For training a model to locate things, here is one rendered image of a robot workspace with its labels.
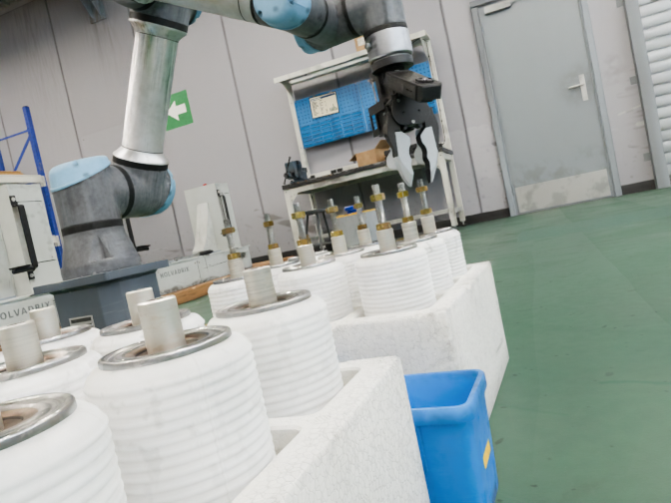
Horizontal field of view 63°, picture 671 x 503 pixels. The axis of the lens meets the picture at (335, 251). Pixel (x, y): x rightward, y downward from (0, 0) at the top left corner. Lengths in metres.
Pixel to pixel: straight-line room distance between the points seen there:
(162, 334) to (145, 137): 0.94
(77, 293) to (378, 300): 0.65
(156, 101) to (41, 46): 7.32
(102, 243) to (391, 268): 0.65
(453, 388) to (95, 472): 0.45
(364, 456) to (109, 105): 7.41
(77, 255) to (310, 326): 0.80
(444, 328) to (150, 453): 0.41
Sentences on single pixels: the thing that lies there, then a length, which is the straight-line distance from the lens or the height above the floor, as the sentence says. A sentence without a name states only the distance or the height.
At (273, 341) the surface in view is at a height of 0.23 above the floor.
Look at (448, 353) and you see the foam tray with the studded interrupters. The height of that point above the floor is 0.13.
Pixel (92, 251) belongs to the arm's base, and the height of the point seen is 0.34.
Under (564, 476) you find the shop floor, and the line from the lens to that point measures 0.65.
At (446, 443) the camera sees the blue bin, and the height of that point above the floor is 0.09.
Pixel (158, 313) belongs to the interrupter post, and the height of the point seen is 0.27.
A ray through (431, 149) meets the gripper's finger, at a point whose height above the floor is 0.39.
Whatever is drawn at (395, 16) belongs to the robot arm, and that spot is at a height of 0.61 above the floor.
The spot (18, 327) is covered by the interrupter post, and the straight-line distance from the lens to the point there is 0.41.
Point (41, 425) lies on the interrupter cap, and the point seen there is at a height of 0.25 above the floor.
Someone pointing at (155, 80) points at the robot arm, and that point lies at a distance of 1.24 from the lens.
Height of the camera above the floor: 0.30
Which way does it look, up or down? 3 degrees down
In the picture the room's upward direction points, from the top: 12 degrees counter-clockwise
